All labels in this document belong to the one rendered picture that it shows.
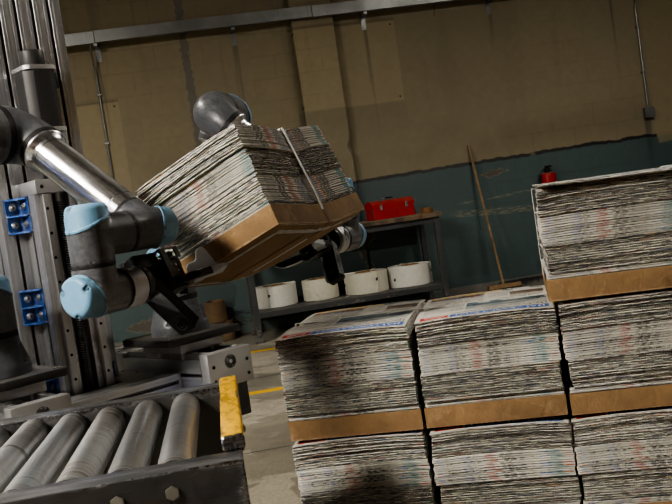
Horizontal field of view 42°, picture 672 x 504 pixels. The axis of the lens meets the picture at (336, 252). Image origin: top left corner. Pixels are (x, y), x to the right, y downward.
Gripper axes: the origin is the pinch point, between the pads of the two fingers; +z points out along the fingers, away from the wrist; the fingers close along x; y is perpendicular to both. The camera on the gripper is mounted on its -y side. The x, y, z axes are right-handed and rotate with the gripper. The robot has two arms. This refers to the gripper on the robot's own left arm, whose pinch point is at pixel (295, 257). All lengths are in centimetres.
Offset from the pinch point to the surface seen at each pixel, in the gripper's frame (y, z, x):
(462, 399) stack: -45, 13, 27
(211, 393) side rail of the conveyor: -22, 55, 3
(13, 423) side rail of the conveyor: -11, 74, -22
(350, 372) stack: -29.8, 19.4, 10.2
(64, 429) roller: -17, 79, -7
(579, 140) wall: 65, -720, -57
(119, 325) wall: 103, -450, -455
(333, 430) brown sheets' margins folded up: -39.0, 20.5, 0.8
